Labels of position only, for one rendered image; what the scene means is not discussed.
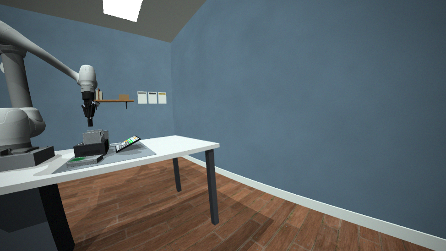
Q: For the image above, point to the grey flat mat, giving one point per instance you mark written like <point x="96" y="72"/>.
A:
<point x="137" y="150"/>

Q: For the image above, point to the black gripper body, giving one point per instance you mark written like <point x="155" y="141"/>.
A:
<point x="88" y="97"/>

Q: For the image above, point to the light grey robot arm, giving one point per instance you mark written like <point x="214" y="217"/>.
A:
<point x="22" y="122"/>

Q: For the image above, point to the black status display screen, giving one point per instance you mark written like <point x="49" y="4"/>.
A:
<point x="126" y="143"/>

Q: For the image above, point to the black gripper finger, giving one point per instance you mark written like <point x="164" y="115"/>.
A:
<point x="91" y="111"/>
<point x="85" y="109"/>

